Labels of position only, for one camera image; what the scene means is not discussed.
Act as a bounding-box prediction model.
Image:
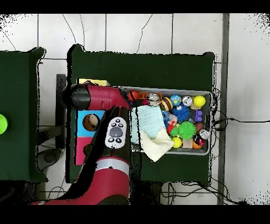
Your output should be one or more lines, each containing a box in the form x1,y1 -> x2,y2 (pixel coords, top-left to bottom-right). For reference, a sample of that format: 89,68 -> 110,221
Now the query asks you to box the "light blue muslin cloth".
130,105 -> 166,144

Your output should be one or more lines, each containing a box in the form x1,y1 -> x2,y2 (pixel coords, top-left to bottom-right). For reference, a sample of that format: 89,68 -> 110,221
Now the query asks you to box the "cream muslin cloth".
139,128 -> 175,163

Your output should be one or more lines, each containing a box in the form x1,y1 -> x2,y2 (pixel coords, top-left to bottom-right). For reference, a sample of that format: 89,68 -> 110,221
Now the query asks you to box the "wooden box with three holes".
74,78 -> 111,166

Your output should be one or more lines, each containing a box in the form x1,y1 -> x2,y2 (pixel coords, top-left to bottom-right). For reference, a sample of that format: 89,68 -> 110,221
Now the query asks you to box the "shallow metal mesh bin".
118,85 -> 212,156

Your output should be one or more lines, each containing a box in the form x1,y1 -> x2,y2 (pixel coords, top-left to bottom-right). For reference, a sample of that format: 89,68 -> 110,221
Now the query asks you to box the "orange ball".
128,90 -> 140,101

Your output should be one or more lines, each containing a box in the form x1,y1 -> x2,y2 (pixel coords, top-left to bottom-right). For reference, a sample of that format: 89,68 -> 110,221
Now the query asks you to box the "crushed silver can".
146,92 -> 161,106

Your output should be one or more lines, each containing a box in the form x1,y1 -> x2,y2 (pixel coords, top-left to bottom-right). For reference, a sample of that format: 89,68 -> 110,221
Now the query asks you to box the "toy hamburger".
159,97 -> 173,112

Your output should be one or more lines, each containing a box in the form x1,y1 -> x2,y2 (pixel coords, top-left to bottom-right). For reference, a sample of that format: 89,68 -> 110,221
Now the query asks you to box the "globe print ball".
170,94 -> 182,106

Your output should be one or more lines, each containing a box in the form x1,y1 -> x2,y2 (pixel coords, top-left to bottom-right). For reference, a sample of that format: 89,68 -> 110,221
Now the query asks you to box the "dark green tablecloth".
0,47 -> 48,183
65,43 -> 216,184

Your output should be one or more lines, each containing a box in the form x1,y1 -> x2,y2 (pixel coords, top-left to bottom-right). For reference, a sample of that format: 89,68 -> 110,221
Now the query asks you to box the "dark blue spiky ball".
171,104 -> 190,123

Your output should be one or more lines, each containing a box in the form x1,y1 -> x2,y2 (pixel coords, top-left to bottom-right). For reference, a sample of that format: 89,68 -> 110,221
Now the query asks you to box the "large green spiky ball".
178,121 -> 197,141

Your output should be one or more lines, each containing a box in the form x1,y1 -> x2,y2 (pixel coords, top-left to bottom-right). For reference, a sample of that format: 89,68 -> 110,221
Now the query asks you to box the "yellow ball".
192,95 -> 206,107

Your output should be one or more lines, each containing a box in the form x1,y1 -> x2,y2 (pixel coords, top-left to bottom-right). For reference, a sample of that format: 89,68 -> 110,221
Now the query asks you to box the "green plastic cup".
0,114 -> 8,135

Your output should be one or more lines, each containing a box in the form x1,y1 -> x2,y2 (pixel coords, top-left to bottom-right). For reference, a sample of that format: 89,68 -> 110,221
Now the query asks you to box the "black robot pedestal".
138,181 -> 163,205

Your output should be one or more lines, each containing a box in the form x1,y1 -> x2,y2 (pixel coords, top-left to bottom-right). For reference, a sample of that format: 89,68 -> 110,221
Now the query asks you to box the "black cable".
213,117 -> 270,132

